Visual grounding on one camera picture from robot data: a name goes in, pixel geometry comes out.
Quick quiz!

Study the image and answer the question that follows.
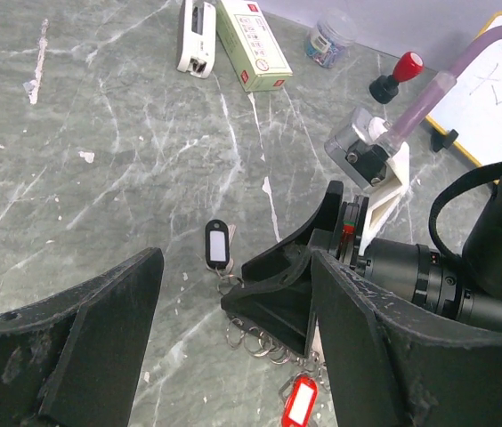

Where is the white staples box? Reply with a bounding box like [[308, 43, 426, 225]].
[[216, 0, 293, 93]]

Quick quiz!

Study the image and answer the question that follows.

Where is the red black stamp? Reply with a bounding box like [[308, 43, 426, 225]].
[[368, 52, 424, 104]]

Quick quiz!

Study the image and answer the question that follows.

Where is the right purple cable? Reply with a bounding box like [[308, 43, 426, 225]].
[[373, 25, 502, 155]]

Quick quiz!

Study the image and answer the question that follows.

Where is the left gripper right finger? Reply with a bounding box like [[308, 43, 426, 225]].
[[312, 251, 502, 426]]

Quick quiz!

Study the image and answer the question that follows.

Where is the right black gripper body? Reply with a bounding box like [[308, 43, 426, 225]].
[[308, 196, 369, 271]]

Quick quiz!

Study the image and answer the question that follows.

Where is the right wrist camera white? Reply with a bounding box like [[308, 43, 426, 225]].
[[324, 107, 409, 252]]

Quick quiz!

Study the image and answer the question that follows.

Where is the red key tag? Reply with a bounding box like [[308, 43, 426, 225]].
[[279, 374, 318, 427]]

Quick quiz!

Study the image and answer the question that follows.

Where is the red handle keyring chain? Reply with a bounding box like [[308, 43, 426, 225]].
[[215, 270, 332, 392]]

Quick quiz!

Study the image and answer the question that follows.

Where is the clear paperclip jar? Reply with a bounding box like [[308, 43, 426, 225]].
[[304, 8, 358, 68]]

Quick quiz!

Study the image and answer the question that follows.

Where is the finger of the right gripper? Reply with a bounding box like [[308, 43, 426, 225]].
[[241, 181, 344, 283], [221, 262, 315, 358]]

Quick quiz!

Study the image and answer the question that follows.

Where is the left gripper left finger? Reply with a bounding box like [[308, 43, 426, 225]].
[[0, 248, 164, 426]]

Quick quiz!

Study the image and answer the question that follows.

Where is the white stapler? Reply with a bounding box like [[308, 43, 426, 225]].
[[176, 0, 216, 79]]

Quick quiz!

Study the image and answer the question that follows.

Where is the black key tag with key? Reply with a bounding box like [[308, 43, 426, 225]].
[[204, 219, 236, 275]]

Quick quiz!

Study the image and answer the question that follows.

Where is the small whiteboard wood frame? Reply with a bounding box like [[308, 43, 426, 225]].
[[424, 12, 502, 184]]

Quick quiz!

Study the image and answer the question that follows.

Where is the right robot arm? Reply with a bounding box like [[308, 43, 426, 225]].
[[221, 162, 502, 356]]

